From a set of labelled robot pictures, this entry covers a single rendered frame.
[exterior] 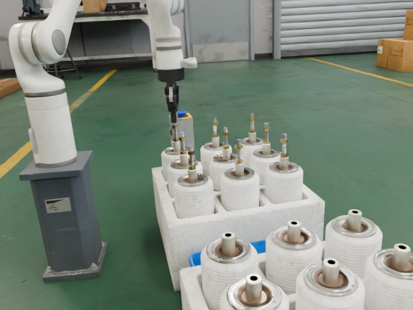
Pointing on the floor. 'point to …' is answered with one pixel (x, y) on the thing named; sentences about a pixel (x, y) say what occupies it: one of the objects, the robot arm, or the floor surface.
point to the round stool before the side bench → (64, 67)
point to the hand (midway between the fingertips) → (174, 117)
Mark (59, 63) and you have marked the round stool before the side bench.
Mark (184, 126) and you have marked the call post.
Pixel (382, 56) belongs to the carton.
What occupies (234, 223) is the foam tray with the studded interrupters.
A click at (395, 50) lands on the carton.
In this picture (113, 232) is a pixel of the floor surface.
